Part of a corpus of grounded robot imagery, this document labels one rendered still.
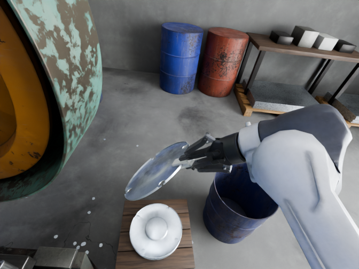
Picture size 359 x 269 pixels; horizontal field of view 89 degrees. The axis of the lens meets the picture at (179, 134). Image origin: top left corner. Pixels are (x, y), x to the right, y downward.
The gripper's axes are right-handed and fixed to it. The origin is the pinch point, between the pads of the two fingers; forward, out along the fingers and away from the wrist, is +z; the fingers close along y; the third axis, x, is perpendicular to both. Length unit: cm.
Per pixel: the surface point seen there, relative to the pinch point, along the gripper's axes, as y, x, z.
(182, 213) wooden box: -48, -18, 48
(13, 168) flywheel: 27.3, 25.3, 24.0
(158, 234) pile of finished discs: -41, 0, 50
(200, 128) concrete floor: -51, -145, 90
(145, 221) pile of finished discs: -34, -3, 58
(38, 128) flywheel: 29.9, 20.9, 5.3
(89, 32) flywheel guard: 38.0, 7.7, -9.6
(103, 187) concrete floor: -19, -24, 124
